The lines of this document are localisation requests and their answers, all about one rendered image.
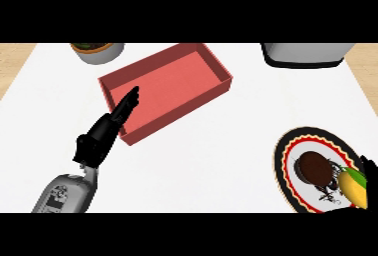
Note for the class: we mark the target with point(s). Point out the black red patterned plate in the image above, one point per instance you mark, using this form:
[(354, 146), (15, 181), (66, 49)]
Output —
[(295, 186)]

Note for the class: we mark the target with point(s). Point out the grey plant pot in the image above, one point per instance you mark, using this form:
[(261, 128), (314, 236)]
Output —
[(100, 55)]

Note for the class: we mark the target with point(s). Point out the red cardboard box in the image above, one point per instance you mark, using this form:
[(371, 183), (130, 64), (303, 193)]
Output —
[(171, 86)]

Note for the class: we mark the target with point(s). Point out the white appliance with black base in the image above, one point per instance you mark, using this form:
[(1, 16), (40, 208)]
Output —
[(304, 53)]

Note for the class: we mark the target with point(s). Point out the brown round cookie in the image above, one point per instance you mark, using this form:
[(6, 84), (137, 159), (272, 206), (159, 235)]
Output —
[(314, 168)]

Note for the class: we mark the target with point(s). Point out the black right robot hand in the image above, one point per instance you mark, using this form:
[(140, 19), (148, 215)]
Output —
[(372, 186)]

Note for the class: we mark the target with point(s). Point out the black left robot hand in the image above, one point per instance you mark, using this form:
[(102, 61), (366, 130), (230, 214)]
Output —
[(97, 140)]

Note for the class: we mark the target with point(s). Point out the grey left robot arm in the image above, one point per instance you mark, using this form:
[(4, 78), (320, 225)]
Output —
[(63, 195)]

